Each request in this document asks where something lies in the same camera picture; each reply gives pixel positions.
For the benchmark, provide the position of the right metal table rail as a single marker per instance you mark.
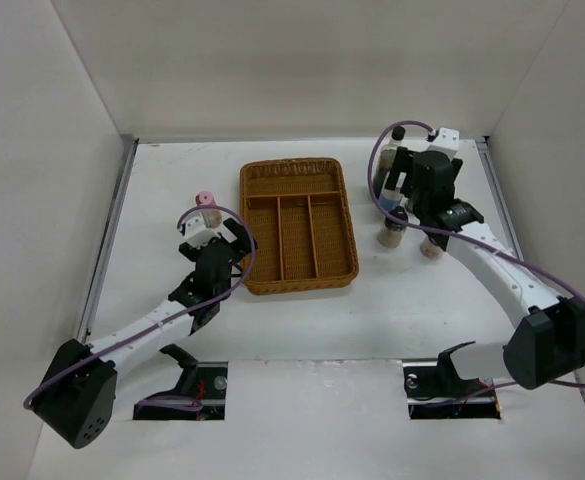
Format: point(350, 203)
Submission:
point(497, 194)

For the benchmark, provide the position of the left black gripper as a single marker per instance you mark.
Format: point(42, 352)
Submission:
point(242, 236)

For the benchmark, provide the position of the pink lid spice jar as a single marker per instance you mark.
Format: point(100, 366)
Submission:
point(209, 217)

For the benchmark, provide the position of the brown wicker divided basket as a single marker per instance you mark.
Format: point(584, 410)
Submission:
point(298, 212)

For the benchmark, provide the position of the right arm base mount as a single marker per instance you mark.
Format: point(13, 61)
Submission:
point(435, 391)

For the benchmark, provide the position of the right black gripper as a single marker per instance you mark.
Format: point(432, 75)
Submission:
point(404, 163)

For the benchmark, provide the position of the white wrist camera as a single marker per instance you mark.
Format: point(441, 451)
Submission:
point(196, 233)
point(445, 141)

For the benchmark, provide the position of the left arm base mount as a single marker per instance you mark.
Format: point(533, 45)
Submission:
point(198, 395)

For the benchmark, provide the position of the small red label spice jar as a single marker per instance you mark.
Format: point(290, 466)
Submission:
point(430, 249)

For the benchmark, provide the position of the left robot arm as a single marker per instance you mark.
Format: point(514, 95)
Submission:
point(77, 393)

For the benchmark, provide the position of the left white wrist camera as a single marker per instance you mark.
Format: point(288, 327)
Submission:
point(196, 233)

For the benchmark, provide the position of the black cap brown spice bottle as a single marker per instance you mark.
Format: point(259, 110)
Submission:
point(391, 232)

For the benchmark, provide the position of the left metal table rail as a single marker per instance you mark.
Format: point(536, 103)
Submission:
point(88, 312)

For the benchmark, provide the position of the tall dark sauce bottle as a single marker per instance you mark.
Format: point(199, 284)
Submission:
point(386, 159)

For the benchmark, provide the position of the metal table rail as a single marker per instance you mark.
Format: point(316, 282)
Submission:
point(497, 194)
point(88, 312)

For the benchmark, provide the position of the blue label silver cap jar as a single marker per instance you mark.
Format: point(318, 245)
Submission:
point(390, 199)

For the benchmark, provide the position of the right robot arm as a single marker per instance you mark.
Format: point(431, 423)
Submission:
point(548, 339)

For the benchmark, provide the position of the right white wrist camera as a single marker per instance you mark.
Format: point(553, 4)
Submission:
point(445, 141)

